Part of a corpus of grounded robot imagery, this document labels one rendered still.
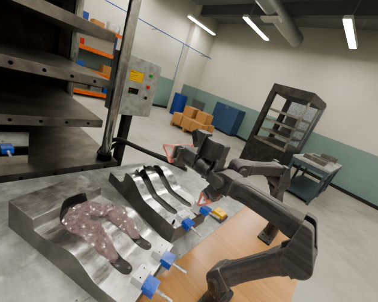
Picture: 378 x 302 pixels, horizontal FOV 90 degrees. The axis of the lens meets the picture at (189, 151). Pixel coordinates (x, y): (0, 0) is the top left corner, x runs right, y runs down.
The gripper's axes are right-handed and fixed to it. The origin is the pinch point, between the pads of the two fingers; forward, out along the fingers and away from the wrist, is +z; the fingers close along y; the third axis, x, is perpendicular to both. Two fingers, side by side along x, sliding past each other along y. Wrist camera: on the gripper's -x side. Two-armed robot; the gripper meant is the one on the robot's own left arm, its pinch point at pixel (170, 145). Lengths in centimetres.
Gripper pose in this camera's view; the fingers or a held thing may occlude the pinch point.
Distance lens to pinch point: 70.7
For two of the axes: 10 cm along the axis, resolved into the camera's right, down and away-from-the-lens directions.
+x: -3.0, 9.0, 3.1
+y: -6.4, 0.5, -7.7
